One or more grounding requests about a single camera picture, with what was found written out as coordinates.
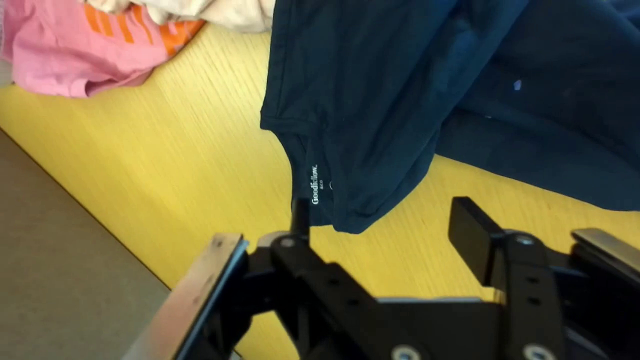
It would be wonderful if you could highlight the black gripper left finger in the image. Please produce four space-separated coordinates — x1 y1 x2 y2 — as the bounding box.
269 198 382 360

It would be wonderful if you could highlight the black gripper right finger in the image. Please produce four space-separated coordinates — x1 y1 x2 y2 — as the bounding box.
449 196 569 360

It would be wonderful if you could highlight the navy blue clothing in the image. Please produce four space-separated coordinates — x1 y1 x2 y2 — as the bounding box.
258 0 640 236

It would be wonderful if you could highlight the peach cloth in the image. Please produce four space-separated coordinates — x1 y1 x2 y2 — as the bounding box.
87 0 277 34

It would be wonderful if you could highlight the pink cloth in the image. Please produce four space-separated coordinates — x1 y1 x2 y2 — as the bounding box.
0 0 209 99

